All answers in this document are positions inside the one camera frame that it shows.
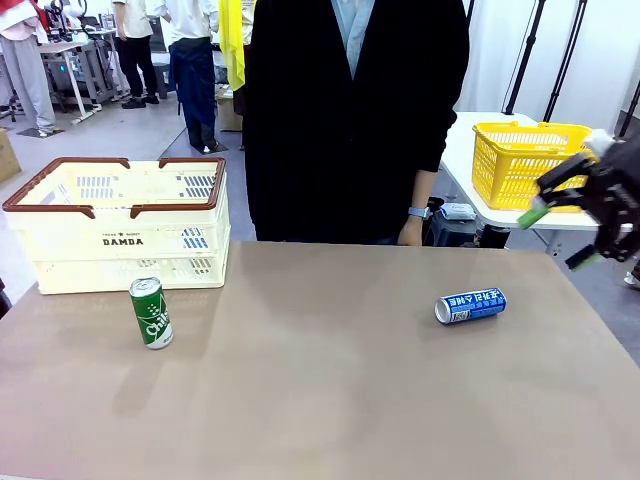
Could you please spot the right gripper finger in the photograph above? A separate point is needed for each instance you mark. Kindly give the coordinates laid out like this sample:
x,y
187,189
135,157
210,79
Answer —
x,y
580,258
532,218

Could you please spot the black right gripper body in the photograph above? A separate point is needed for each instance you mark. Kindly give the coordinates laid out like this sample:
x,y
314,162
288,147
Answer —
x,y
620,195

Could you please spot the blue drink can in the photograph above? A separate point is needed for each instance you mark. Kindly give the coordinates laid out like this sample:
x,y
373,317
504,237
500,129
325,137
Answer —
x,y
472,306

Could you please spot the green drink can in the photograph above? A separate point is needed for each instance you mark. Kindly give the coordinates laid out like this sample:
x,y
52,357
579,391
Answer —
x,y
152,315

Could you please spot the person's left forearm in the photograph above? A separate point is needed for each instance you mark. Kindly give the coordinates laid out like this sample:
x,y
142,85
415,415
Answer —
x,y
424,189

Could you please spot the yellow plastic shopping basket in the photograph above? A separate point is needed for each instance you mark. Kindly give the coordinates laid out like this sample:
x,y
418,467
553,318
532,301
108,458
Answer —
x,y
505,165

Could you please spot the person's left hand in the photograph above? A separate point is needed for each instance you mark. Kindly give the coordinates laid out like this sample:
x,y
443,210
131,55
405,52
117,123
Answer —
x,y
411,232

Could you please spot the white wet wipes pack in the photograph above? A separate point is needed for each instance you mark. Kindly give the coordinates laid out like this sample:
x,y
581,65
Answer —
x,y
457,211

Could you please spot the black tripod leg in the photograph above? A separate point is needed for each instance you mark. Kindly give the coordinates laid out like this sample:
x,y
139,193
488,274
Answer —
x,y
565,60
525,55
631,112

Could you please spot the black stool under table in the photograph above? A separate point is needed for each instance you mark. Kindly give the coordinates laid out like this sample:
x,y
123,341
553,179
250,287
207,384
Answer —
x,y
450,232

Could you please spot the white side table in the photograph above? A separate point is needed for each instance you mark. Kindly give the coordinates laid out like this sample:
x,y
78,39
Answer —
x,y
465,150

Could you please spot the light blue wristwatch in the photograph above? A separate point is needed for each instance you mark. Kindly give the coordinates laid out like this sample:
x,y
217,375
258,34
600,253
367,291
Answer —
x,y
419,212

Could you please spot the person torso black cardigan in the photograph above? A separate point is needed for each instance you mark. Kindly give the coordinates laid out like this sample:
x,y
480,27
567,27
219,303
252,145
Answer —
x,y
350,125

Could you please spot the cardboard box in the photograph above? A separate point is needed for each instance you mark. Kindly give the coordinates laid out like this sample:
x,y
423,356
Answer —
x,y
227,112
7,155

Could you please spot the hanging yellow cloth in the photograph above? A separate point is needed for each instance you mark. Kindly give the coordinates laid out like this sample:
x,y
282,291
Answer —
x,y
232,45

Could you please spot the person white shirt navy apron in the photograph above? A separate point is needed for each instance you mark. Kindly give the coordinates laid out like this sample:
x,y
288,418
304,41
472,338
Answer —
x,y
192,65

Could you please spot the grey plastic stool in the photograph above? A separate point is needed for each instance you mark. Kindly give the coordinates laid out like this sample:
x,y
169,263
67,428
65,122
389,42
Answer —
x,y
162,80

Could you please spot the cream folding crate brown rim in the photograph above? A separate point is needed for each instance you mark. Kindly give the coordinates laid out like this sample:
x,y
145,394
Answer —
x,y
125,250

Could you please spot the person beige shirt black trousers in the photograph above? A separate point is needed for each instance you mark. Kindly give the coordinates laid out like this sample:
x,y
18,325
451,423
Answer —
x,y
134,50

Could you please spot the white workshop desk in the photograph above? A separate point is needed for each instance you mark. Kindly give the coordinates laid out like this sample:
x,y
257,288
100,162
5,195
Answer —
x,y
75,65

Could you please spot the person pink top grey trousers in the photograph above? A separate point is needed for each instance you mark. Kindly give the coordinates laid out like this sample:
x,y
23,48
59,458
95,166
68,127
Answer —
x,y
27,65

